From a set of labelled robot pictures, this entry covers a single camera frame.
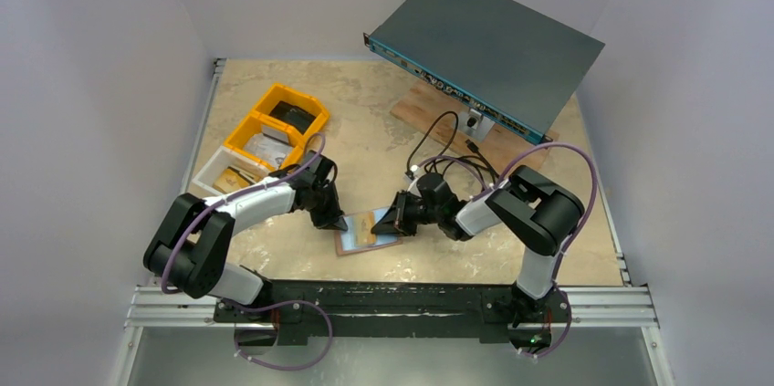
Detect black item in bin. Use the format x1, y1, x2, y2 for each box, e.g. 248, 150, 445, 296
269, 101, 316, 134

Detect grey credit cards in bin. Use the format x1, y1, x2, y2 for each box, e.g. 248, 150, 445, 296
243, 127, 293, 169

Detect white plastic bin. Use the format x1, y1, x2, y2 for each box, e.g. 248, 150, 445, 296
193, 146, 269, 195

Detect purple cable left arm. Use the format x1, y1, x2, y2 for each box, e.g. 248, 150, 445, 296
159, 131, 334, 373

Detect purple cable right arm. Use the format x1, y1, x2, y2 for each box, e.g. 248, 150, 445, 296
413, 141, 600, 360

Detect yellow bin with cards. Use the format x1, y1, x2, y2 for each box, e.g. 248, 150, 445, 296
225, 113, 306, 172

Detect gold credit card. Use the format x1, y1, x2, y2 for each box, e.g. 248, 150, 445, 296
351, 212, 377, 248

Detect grey socket box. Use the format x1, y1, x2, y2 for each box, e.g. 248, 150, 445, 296
459, 109, 495, 142

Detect yellow cards in white bin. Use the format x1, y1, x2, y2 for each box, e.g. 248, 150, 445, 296
213, 166, 256, 194

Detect wooden board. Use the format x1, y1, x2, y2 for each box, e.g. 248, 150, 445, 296
391, 81, 533, 172

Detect yellow bin with black item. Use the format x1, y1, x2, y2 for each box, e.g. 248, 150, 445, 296
252, 83, 330, 137

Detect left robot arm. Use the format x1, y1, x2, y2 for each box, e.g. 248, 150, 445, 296
142, 151, 348, 321

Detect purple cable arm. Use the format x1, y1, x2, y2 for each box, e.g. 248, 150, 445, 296
413, 141, 600, 360
159, 131, 334, 373

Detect aluminium frame rail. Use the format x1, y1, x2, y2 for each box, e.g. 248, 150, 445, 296
123, 287, 659, 328

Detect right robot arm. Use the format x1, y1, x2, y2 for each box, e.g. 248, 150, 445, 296
371, 165, 585, 319

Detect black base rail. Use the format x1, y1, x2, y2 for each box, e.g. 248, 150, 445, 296
214, 279, 570, 349

